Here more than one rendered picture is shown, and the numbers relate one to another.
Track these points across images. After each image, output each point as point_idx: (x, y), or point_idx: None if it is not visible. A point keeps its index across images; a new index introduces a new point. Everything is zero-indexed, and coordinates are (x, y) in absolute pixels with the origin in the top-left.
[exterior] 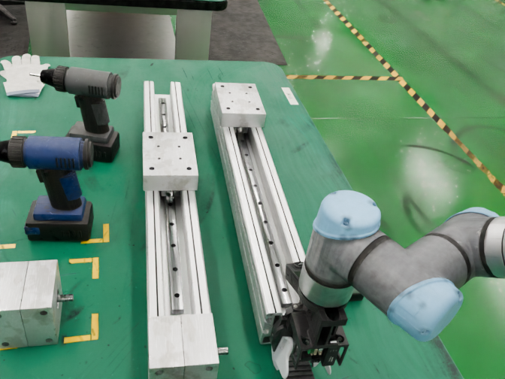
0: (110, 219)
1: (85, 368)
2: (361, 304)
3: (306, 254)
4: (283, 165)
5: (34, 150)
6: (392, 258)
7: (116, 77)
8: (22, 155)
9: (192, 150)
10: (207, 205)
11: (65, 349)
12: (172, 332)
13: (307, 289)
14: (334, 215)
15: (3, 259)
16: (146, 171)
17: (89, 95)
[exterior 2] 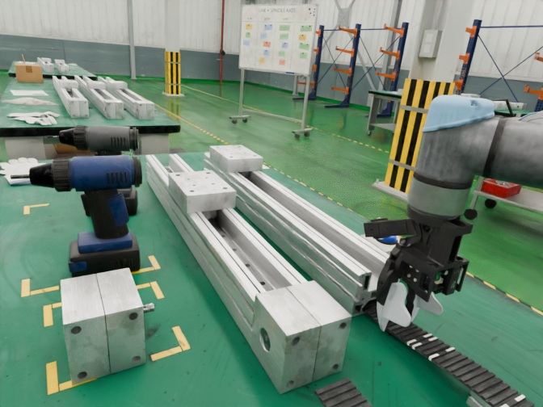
0: (153, 252)
1: (189, 378)
2: None
3: (418, 170)
4: None
5: (82, 165)
6: (528, 123)
7: (136, 129)
8: (69, 173)
9: (220, 178)
10: None
11: (157, 366)
12: (288, 300)
13: (431, 203)
14: (460, 100)
15: (48, 300)
16: (187, 193)
17: (111, 148)
